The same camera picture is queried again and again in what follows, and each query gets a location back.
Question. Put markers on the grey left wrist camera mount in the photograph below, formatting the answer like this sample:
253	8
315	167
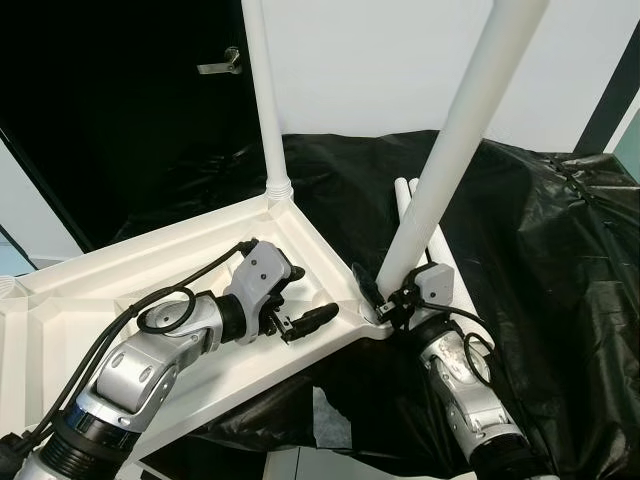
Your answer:
262	268

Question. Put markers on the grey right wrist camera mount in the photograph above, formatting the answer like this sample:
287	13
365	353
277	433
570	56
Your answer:
435	283

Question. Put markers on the teal glass panel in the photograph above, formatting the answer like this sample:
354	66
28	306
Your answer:
630	140

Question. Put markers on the black plastic cover sheet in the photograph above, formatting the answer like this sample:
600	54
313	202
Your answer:
560	280

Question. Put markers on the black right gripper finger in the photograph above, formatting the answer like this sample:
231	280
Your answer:
369	287

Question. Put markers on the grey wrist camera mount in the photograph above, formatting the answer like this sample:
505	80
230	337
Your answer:
262	268
435	283

